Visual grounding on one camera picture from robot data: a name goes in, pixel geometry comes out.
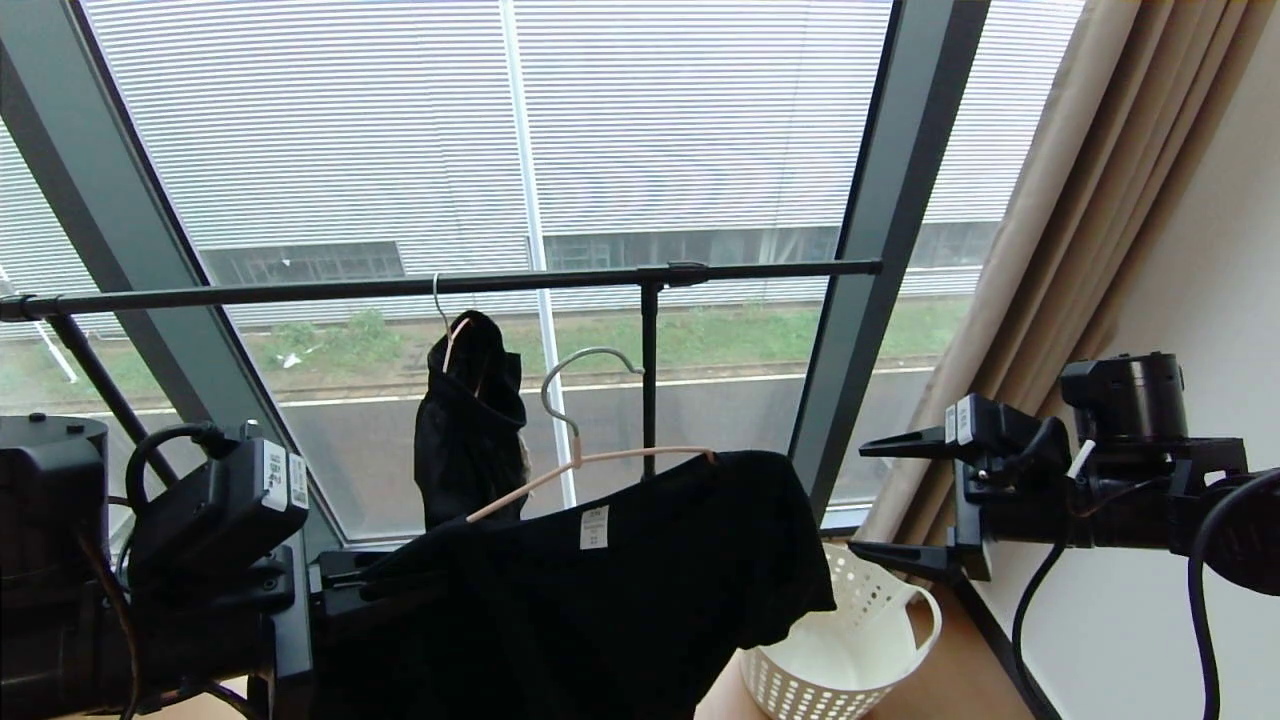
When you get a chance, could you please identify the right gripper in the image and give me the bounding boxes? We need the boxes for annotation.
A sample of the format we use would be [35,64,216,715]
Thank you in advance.
[848,428,1181,586]

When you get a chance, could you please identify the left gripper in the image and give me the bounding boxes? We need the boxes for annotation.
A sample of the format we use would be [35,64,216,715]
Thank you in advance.
[120,545,316,720]

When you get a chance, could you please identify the pink clothes hanger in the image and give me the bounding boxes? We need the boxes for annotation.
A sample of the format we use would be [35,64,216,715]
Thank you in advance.
[432,272,473,376]
[465,346,719,524]

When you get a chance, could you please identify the thin black shorts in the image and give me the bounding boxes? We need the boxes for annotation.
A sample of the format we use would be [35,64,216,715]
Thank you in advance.
[310,450,837,720]

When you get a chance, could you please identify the white laundry basket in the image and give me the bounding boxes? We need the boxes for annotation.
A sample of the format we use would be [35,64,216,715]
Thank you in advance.
[738,542,943,720]

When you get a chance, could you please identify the black clothes rack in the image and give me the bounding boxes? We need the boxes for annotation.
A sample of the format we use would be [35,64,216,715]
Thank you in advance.
[0,260,883,481]

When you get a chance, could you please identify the beige curtain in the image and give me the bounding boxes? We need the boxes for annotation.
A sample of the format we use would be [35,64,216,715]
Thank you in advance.
[855,0,1280,551]

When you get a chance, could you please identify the window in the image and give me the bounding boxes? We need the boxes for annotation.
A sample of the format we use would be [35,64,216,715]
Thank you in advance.
[0,0,1086,561]

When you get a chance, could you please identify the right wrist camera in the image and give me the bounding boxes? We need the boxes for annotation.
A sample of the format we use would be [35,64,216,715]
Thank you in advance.
[943,393,1073,483]

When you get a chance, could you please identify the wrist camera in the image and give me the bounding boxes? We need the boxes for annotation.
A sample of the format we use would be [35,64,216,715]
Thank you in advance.
[128,437,311,591]
[943,393,1073,483]

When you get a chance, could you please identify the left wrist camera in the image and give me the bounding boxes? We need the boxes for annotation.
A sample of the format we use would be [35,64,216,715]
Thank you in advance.
[128,437,311,591]

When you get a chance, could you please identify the black cable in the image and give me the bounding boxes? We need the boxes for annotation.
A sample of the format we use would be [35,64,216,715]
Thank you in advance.
[110,422,226,591]
[1187,468,1280,720]
[1011,535,1071,720]

